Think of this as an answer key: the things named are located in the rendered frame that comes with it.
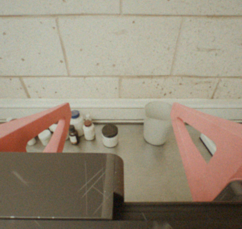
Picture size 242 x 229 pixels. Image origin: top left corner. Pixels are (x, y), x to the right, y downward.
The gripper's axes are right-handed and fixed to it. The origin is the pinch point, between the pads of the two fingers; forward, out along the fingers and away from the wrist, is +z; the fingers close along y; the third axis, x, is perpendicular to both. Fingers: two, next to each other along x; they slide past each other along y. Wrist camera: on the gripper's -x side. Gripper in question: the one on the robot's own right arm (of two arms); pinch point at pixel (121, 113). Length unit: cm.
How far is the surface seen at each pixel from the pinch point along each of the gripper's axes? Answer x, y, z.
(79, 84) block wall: 21, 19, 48
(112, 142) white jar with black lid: 36.9, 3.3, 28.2
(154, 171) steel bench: 40.0, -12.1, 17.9
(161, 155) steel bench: 39.9, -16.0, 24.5
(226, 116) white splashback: 36, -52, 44
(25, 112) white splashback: 34, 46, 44
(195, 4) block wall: -9, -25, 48
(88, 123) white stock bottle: 31.2, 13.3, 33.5
